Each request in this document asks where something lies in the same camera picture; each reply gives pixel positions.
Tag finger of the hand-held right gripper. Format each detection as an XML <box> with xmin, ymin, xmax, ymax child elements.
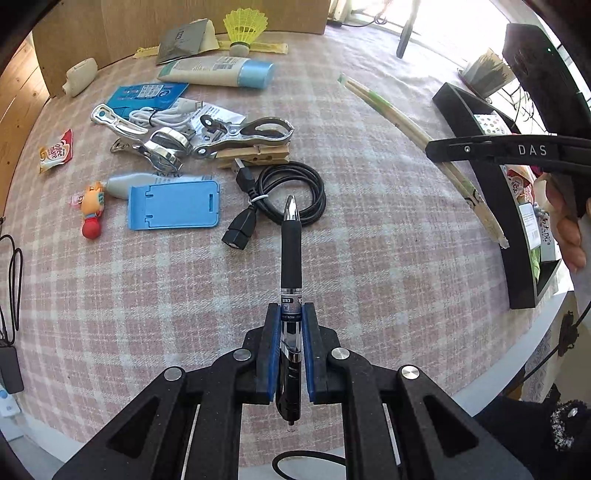
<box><xmin>425</xmin><ymin>134</ymin><xmax>509</xmax><ymax>166</ymax></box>

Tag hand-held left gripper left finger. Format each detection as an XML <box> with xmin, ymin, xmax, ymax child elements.
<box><xmin>53</xmin><ymin>302</ymin><xmax>283</xmax><ymax>480</ymax></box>

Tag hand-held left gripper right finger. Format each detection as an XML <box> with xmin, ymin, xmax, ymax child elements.
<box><xmin>302</xmin><ymin>302</ymin><xmax>532</xmax><ymax>480</ymax></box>

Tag black gel pen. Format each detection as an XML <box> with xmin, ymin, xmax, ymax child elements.
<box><xmin>274</xmin><ymin>195</ymin><xmax>305</xmax><ymax>423</ymax></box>

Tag black tray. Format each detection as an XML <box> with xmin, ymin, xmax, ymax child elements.
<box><xmin>431</xmin><ymin>82</ymin><xmax>561</xmax><ymax>310</ymax></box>

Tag silver tube with white cap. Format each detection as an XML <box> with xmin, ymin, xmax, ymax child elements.
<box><xmin>105</xmin><ymin>171</ymin><xmax>213</xmax><ymax>200</ymax></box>

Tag white desktop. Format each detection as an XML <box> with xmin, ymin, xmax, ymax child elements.
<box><xmin>0</xmin><ymin>25</ymin><xmax>573</xmax><ymax>462</ymax></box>

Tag person's right hand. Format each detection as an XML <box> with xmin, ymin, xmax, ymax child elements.
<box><xmin>544</xmin><ymin>174</ymin><xmax>588</xmax><ymax>273</ymax></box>

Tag sticker sheet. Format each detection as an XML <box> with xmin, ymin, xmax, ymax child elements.
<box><xmin>473</xmin><ymin>113</ymin><xmax>509</xmax><ymax>136</ymax></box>

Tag potted plant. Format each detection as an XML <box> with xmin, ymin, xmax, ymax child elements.
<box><xmin>457</xmin><ymin>48</ymin><xmax>522</xmax><ymax>100</ymax></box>

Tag wrapped wooden chopsticks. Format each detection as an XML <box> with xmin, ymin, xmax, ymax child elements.
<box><xmin>339</xmin><ymin>74</ymin><xmax>509</xmax><ymax>250</ymax></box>

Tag coffee creamer sachet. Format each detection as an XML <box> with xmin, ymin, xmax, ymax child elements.
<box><xmin>38</xmin><ymin>128</ymin><xmax>74</xmax><ymax>174</ymax></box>
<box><xmin>505</xmin><ymin>166</ymin><xmax>536</xmax><ymax>195</ymax></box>

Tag pink plaid tablecloth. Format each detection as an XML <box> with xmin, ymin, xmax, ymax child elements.
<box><xmin>0</xmin><ymin>25</ymin><xmax>571</xmax><ymax>455</ymax></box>

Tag white printed box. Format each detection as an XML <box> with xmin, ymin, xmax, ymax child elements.
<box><xmin>517</xmin><ymin>203</ymin><xmax>559</xmax><ymax>264</ymax></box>

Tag blue phone stand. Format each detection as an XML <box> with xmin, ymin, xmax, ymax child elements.
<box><xmin>127</xmin><ymin>179</ymin><xmax>221</xmax><ymax>230</ymax></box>

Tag wooden clothespin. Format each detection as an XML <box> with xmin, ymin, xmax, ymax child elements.
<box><xmin>216</xmin><ymin>141</ymin><xmax>291</xmax><ymax>169</ymax></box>

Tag yellow paper chopstick sleeve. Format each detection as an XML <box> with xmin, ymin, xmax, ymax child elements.
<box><xmin>134</xmin><ymin>41</ymin><xmax>289</xmax><ymax>60</ymax></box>

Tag metal clip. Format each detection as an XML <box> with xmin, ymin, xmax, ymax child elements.
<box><xmin>91</xmin><ymin>104</ymin><xmax>194</xmax><ymax>169</ymax></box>
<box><xmin>191</xmin><ymin>115</ymin><xmax>295</xmax><ymax>160</ymax></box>

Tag white label packet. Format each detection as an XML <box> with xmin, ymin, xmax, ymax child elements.
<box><xmin>196</xmin><ymin>104</ymin><xmax>244</xmax><ymax>139</ymax></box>

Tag dark fuzzy garment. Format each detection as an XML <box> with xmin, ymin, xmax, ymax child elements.
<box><xmin>473</xmin><ymin>394</ymin><xmax>591</xmax><ymax>480</ymax></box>

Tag yellow shuttlecock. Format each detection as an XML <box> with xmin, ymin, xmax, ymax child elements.
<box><xmin>223</xmin><ymin>10</ymin><xmax>269</xmax><ymax>57</ymax></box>

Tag cream tube with blue cap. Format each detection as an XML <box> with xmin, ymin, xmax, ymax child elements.
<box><xmin>157</xmin><ymin>56</ymin><xmax>275</xmax><ymax>89</ymax></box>

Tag black power adapter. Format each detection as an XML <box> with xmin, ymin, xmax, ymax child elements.
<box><xmin>0</xmin><ymin>346</ymin><xmax>25</xmax><ymax>394</ymax></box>

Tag cream sachet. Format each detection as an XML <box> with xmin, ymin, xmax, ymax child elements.
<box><xmin>196</xmin><ymin>19</ymin><xmax>220</xmax><ymax>52</ymax></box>

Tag blue sachet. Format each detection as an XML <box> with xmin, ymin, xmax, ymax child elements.
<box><xmin>106</xmin><ymin>83</ymin><xmax>190</xmax><ymax>121</ymax></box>

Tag grey sachet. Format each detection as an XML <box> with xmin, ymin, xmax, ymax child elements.
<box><xmin>156</xmin><ymin>23</ymin><xmax>208</xmax><ymax>65</ymax></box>

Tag small cream plastic case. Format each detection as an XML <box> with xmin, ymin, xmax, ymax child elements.
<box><xmin>61</xmin><ymin>58</ymin><xmax>99</xmax><ymax>97</ymax></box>

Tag wooden board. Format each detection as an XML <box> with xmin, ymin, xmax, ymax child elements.
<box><xmin>32</xmin><ymin>0</ymin><xmax>340</xmax><ymax>93</ymax></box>

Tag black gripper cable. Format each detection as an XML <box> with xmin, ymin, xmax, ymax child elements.
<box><xmin>271</xmin><ymin>451</ymin><xmax>347</xmax><ymax>480</ymax></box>
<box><xmin>522</xmin><ymin>302</ymin><xmax>591</xmax><ymax>384</ymax></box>

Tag ring light on tripod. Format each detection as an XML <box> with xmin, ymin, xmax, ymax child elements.
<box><xmin>396</xmin><ymin>0</ymin><xmax>423</xmax><ymax>59</ymax></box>

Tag black usb cable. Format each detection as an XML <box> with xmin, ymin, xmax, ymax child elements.
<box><xmin>222</xmin><ymin>158</ymin><xmax>327</xmax><ymax>251</ymax></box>

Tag orange toy keychain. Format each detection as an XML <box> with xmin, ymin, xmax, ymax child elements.
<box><xmin>69</xmin><ymin>181</ymin><xmax>108</xmax><ymax>240</ymax></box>

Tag white usb cable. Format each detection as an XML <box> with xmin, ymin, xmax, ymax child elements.
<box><xmin>128</xmin><ymin>98</ymin><xmax>204</xmax><ymax>139</ymax></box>

